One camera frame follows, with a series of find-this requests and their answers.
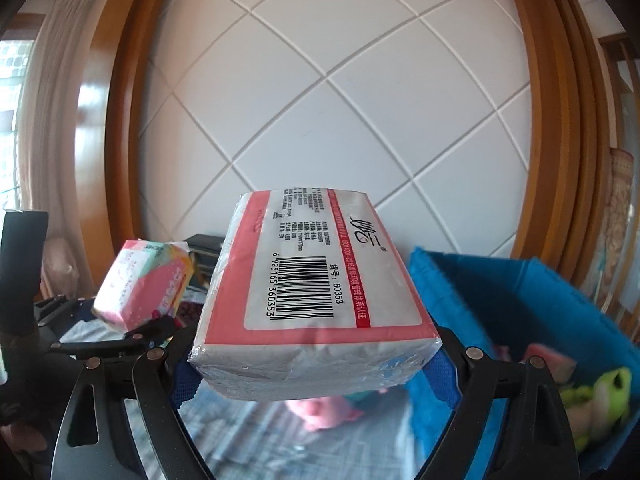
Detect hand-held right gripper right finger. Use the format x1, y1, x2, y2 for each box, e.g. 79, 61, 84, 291
424, 328, 581, 480

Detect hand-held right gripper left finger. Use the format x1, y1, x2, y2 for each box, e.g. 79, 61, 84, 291
50, 326, 217, 480

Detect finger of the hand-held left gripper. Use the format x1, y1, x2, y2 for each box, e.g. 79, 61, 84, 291
34, 297, 101, 329
50, 317, 189, 357

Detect multicoloured tissue packet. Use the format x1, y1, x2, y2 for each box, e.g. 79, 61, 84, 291
92, 239, 195, 333

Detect pink floral tissue packet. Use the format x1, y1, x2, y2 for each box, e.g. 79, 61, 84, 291
520, 342, 579, 386

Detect blue plastic container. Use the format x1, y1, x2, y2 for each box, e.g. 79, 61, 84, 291
407, 247, 640, 480

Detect white pink barcode tissue packet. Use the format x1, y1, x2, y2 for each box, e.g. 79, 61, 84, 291
189, 187, 443, 402

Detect green frog plush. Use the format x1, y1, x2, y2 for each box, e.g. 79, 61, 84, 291
562, 367, 634, 454

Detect black and gold box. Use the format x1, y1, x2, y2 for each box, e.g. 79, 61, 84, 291
185, 232, 224, 287

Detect pink plush toy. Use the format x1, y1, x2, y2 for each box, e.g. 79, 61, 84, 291
287, 394, 367, 433

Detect white curtain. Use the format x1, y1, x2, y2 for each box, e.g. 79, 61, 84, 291
15, 0, 97, 212

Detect patterned rolled cloth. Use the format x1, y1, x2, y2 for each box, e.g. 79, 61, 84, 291
594, 147, 634, 302

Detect wooden rack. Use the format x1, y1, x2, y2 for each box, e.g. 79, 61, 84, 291
597, 34, 640, 151

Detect wooden wall frame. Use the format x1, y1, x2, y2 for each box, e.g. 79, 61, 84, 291
75, 0, 603, 291

